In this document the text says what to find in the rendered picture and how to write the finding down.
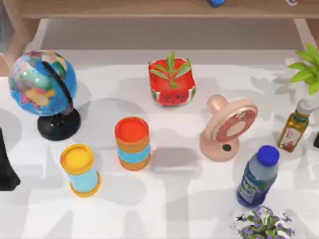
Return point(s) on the orange and blue can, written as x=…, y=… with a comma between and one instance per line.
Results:
x=132, y=143

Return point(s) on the watermelon plant pot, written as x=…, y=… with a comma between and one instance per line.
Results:
x=172, y=85

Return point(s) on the pink desk fan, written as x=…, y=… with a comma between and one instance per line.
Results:
x=225, y=132

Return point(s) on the yellow and blue can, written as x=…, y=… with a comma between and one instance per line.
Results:
x=81, y=169

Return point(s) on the wooden shelf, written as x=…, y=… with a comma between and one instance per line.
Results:
x=159, y=10

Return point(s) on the blue bottle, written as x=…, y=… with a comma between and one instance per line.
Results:
x=259, y=176

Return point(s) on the blue globe on black stand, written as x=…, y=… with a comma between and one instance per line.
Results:
x=37, y=82

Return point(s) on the blue object on shelf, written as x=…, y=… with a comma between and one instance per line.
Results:
x=215, y=2

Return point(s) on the yellow oil bottle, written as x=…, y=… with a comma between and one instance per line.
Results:
x=294, y=129

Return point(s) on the purple flower plant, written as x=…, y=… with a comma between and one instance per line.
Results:
x=264, y=222

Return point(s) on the green leafy plant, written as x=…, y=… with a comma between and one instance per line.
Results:
x=307, y=68

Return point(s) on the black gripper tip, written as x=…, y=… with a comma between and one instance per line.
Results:
x=6, y=169

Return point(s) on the small blue and white object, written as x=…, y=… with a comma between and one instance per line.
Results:
x=292, y=2

